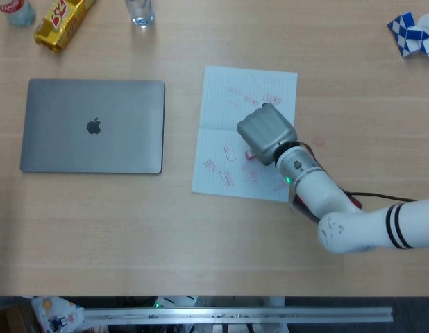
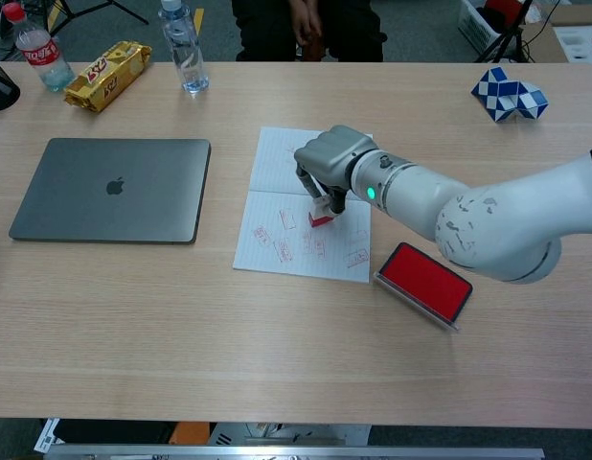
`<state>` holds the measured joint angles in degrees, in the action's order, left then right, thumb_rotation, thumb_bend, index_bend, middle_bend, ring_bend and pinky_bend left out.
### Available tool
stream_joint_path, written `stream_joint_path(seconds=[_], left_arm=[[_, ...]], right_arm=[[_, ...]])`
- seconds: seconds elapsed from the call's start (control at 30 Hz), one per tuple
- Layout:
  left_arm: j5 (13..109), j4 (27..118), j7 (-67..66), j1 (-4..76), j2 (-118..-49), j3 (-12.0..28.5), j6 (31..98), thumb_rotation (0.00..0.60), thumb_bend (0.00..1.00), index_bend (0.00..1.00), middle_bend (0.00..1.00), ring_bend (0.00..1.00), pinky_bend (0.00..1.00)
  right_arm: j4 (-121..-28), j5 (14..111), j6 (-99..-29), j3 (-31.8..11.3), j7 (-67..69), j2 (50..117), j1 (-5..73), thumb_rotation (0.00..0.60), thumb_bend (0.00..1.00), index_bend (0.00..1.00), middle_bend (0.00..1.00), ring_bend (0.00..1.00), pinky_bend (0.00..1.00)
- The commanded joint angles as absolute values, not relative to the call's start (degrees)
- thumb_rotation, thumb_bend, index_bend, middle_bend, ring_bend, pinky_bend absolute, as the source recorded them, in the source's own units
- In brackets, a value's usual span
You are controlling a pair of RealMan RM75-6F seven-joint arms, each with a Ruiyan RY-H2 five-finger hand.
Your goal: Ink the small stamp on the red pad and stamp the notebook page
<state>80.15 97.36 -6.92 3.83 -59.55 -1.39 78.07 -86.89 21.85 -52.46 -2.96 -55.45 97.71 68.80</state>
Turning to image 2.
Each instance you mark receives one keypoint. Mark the brown cardboard box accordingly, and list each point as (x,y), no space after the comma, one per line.
(545,43)

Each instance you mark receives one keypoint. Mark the orange part under table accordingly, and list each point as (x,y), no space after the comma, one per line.
(190,433)

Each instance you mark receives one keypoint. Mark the white plastic basket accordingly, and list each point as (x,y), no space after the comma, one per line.
(480,26)

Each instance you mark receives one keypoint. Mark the blue white snake puzzle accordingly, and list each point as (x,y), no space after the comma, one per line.
(509,93)

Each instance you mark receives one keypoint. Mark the plastic bottle with red label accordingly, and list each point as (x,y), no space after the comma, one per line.
(39,52)

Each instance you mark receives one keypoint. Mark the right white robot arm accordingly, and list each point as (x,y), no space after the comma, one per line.
(468,206)

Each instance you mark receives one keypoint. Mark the clear plastic water bottle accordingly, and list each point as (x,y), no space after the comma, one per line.
(185,48)

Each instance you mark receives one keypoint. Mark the black tripod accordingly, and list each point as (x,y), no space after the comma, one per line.
(504,40)
(85,12)

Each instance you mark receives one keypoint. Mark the white device under table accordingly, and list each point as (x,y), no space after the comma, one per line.
(296,433)

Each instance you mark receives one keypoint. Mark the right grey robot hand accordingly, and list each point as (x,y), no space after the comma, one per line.
(334,153)

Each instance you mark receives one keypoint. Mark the red ink pad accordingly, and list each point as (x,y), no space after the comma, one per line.
(420,282)

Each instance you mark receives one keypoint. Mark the open lined notebook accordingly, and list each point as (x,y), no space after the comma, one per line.
(277,230)

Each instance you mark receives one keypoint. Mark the red and white stamp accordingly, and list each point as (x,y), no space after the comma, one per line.
(320,218)

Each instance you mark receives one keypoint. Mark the white foam insert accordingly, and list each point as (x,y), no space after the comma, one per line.
(581,43)

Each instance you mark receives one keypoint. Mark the white paper label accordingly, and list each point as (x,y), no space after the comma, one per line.
(49,436)

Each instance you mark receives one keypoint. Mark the black box under table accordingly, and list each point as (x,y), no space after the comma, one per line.
(114,431)

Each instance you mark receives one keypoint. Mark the aluminium rail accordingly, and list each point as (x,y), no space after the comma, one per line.
(296,454)

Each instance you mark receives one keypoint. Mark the gold snack packet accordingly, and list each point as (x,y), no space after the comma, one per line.
(107,76)

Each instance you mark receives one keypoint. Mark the red object in basket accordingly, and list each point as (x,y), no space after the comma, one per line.
(504,9)

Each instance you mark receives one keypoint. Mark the seated person in black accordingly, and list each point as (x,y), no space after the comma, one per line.
(308,29)

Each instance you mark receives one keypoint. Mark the grey closed laptop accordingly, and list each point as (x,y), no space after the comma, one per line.
(111,189)

